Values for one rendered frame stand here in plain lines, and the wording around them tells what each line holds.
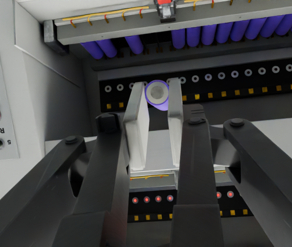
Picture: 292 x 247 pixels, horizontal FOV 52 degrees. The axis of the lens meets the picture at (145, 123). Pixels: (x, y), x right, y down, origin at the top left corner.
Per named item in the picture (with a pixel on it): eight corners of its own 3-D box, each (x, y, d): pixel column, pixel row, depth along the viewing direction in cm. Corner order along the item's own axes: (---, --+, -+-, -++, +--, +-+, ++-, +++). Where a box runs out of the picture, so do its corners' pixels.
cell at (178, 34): (172, 37, 44) (169, 17, 38) (184, 36, 44) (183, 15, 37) (173, 49, 44) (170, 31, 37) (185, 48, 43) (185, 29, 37)
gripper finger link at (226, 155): (184, 143, 13) (254, 137, 13) (181, 104, 18) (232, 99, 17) (187, 172, 14) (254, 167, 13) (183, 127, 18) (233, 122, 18)
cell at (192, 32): (186, 36, 44) (185, 14, 37) (198, 34, 43) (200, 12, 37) (187, 47, 43) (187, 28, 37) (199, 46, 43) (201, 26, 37)
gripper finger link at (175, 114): (167, 115, 14) (182, 114, 14) (169, 78, 21) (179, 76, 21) (173, 168, 16) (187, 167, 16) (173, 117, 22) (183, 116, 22)
